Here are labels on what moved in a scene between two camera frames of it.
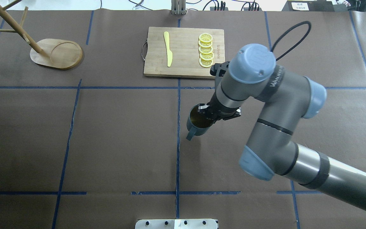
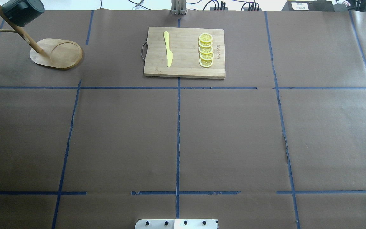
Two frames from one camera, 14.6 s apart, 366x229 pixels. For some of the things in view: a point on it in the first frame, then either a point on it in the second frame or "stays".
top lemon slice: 206,37 stays
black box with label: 308,6 stays
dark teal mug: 198,123 to 22,12
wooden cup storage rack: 56,53 stays
